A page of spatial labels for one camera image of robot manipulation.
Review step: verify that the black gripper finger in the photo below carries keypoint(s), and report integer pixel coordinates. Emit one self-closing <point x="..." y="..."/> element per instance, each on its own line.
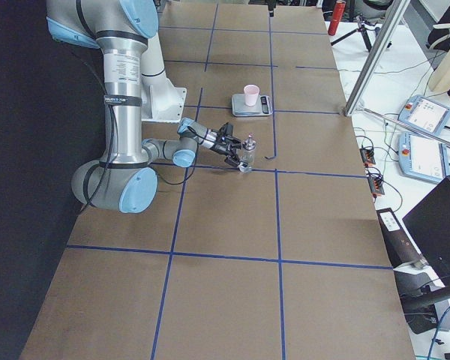
<point x="235" y="143"/>
<point x="236" y="162"/>

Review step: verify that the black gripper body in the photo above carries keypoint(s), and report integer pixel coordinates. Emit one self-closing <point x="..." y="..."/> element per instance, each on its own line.
<point x="220" y="147"/>

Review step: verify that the glass sauce dispenser bottle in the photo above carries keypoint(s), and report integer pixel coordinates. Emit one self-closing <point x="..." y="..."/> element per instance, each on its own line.
<point x="248" y="148"/>

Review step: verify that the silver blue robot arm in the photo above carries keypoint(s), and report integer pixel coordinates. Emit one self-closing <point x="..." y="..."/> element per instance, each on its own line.
<point x="122" y="179"/>

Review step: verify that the upper orange connector block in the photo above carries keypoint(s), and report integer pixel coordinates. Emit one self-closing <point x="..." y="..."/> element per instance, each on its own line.
<point x="367" y="156"/>

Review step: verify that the orange connector block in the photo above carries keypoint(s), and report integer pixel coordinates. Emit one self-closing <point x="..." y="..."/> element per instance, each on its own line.
<point x="367" y="156"/>
<point x="375" y="182"/>

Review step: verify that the lower orange connector block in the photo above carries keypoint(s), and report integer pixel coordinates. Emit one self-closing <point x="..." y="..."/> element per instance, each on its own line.
<point x="375" y="182"/>

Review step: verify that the red cylinder bottle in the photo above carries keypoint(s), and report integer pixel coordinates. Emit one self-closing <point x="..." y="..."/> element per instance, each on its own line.
<point x="336" y="17"/>

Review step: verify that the thin metal rod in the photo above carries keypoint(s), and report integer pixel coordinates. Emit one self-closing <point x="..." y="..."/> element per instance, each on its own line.
<point x="407" y="127"/>

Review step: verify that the lower teach pendant tablet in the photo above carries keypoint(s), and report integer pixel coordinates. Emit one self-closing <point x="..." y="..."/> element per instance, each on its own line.
<point x="422" y="158"/>

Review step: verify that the teach pendant tablet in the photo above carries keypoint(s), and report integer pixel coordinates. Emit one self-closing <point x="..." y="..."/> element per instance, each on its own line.
<point x="422" y="158"/>
<point x="425" y="114"/>

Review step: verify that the upper teach pendant tablet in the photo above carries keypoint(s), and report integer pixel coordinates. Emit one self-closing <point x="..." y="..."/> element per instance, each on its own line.
<point x="425" y="114"/>

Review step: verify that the black white control box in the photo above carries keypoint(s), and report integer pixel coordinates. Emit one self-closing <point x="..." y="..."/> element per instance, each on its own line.
<point x="400" y="249"/>

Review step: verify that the black computer monitor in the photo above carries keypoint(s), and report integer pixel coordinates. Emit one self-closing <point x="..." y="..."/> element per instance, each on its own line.
<point x="428" y="223"/>

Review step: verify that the office chair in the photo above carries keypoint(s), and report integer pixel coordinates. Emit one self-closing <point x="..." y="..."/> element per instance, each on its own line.
<point x="439" y="37"/>

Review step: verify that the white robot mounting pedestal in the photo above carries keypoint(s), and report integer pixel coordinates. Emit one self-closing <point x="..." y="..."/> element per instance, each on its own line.
<point x="162" y="102"/>

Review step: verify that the black camera tripod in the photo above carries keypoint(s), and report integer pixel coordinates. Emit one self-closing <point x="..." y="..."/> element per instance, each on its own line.
<point x="363" y="28"/>

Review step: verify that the aluminium frame post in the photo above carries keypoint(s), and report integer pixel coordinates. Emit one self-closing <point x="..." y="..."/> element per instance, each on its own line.
<point x="395" y="14"/>

